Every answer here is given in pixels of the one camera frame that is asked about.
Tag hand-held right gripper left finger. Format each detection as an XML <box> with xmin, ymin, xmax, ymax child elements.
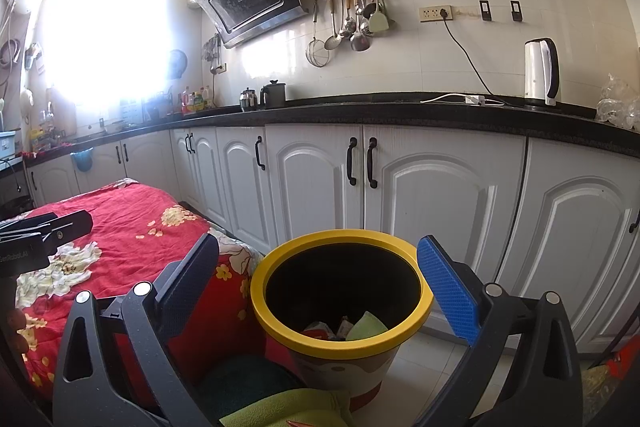
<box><xmin>52</xmin><ymin>232</ymin><xmax>236</xmax><ymax>427</ymax></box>

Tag wire skimmer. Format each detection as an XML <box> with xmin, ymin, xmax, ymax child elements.
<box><xmin>306</xmin><ymin>0</ymin><xmax>332</xmax><ymax>68</ymax></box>

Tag coiled hose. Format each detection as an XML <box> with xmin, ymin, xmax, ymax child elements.
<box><xmin>0</xmin><ymin>38</ymin><xmax>20</xmax><ymax>68</ymax></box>

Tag wall power outlet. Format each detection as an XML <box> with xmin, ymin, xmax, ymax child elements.
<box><xmin>419</xmin><ymin>5</ymin><xmax>453</xmax><ymax>24</ymax></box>

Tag black kitchen countertop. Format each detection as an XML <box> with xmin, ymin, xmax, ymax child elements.
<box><xmin>0</xmin><ymin>91</ymin><xmax>640</xmax><ymax>170</ymax></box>

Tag kitchen window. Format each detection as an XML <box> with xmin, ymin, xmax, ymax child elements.
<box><xmin>42</xmin><ymin>0</ymin><xmax>168</xmax><ymax>108</ymax></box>

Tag yellow-green cloth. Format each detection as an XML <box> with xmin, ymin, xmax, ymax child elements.
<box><xmin>218</xmin><ymin>387</ymin><xmax>353</xmax><ymax>427</ymax></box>

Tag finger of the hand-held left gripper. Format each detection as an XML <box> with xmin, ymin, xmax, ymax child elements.
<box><xmin>42</xmin><ymin>208</ymin><xmax>94</xmax><ymax>253</ymax></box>
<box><xmin>0</xmin><ymin>213</ymin><xmax>58</xmax><ymax>242</ymax></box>

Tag row of hanging kitchen utensils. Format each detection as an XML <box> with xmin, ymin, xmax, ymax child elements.
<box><xmin>324</xmin><ymin>0</ymin><xmax>396</xmax><ymax>52</ymax></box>

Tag red floral blanket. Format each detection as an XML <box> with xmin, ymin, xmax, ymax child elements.
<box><xmin>0</xmin><ymin>178</ymin><xmax>266</xmax><ymax>403</ymax></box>

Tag small hanging kitchen tools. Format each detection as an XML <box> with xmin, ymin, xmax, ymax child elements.
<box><xmin>202</xmin><ymin>34</ymin><xmax>223</xmax><ymax>62</ymax></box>

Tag white electric kettle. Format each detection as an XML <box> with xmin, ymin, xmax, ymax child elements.
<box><xmin>523</xmin><ymin>38</ymin><xmax>561</xmax><ymax>106</ymax></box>

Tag person's left hand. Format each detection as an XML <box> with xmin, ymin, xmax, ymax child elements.
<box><xmin>5</xmin><ymin>307</ymin><xmax>30</xmax><ymax>355</ymax></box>

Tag group of condiment bottles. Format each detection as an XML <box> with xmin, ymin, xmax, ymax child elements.
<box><xmin>180</xmin><ymin>85</ymin><xmax>213</xmax><ymax>114</ymax></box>

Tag clear plastic bags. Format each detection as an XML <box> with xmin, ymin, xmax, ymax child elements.
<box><xmin>595</xmin><ymin>73</ymin><xmax>640</xmax><ymax>130</ymax></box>

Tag black power cable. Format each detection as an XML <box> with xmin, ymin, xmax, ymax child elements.
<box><xmin>440</xmin><ymin>9</ymin><xmax>526</xmax><ymax>108</ymax></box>

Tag dark lidded pot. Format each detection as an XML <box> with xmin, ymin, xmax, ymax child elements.
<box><xmin>260</xmin><ymin>80</ymin><xmax>287</xmax><ymax>108</ymax></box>

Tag white lower kitchen cabinets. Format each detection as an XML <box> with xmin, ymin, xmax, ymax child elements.
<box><xmin>25</xmin><ymin>122</ymin><xmax>640</xmax><ymax>358</ymax></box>

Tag yellow-rimmed trash bin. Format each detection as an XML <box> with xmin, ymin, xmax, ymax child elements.
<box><xmin>250</xmin><ymin>229</ymin><xmax>435</xmax><ymax>413</ymax></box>

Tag dark round stool cushion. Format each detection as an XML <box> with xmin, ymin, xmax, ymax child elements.
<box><xmin>197</xmin><ymin>353</ymin><xmax>306</xmax><ymax>425</ymax></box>

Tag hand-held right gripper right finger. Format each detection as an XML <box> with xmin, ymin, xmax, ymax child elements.
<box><xmin>415</xmin><ymin>234</ymin><xmax>585</xmax><ymax>427</ymax></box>

